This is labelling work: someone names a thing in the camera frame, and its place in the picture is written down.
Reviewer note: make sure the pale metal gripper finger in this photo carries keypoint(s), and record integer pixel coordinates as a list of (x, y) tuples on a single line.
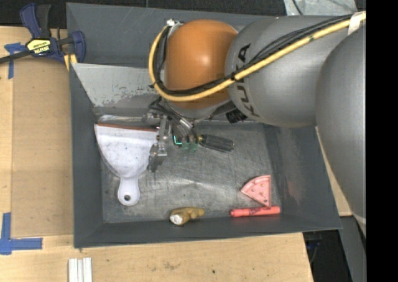
[(152, 159), (162, 150)]

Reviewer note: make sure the white dustpan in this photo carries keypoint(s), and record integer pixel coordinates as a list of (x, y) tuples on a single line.
[(124, 150)]

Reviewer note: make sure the grey metal bin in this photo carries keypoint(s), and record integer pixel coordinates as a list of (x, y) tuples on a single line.
[(199, 181)]

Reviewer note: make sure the tan toy figure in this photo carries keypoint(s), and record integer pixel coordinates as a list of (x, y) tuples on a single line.
[(186, 214)]

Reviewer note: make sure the pink toy wedge slice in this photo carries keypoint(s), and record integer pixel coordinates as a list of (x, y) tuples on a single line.
[(258, 189)]

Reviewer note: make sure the orange-red marker pen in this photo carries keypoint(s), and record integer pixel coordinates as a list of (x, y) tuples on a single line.
[(255, 211)]

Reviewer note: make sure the black cylinder on white bracket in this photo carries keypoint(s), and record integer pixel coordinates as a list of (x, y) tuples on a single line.
[(217, 143)]

